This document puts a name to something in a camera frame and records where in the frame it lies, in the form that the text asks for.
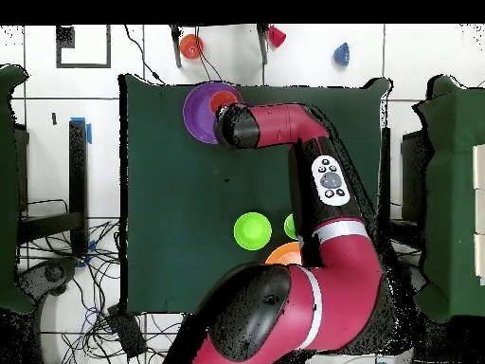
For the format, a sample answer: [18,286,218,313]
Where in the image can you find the green cloth side table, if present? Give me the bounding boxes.
[0,64,35,316]
[412,75,485,323]

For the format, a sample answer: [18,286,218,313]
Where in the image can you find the black square frame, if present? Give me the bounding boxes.
[55,25,112,69]

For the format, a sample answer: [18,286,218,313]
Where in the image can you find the red cup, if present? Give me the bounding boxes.
[267,25,288,49]

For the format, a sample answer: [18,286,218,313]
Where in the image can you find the dark green tablecloth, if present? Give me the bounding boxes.
[118,73,393,317]

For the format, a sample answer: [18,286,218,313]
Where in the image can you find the white boxes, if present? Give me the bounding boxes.
[471,143,485,285]

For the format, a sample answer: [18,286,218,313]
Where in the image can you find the purple bowl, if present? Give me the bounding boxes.
[182,82,243,146]

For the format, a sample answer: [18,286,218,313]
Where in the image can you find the black stand leg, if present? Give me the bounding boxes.
[256,24,271,65]
[170,25,184,69]

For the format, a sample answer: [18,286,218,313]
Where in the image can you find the large yellow bowl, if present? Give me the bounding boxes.
[264,241,303,266]

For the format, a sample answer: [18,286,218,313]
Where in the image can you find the black power box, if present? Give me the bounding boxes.
[106,304,148,360]

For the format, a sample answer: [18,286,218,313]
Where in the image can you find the orange bowl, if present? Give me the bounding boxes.
[178,33,206,61]

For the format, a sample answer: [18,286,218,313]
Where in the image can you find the gray black machine base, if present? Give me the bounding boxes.
[16,256,81,300]

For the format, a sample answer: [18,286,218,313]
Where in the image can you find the green cup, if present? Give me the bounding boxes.
[283,212,299,241]

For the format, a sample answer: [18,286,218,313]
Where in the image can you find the thin black bar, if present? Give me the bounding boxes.
[380,126,392,225]

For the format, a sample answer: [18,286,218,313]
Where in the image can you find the short black beam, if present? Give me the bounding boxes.
[18,210,82,244]

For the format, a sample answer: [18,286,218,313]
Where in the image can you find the blue bowl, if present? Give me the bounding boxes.
[332,41,351,68]

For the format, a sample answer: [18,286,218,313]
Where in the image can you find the thin black cable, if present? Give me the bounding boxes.
[123,25,166,85]
[194,26,225,84]

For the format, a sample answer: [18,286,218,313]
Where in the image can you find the green bowl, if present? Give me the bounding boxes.
[233,211,273,252]

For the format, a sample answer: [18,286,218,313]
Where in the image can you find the orange cup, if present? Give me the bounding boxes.
[208,90,241,116]

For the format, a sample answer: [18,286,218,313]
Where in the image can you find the long black beam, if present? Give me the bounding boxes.
[68,118,89,257]

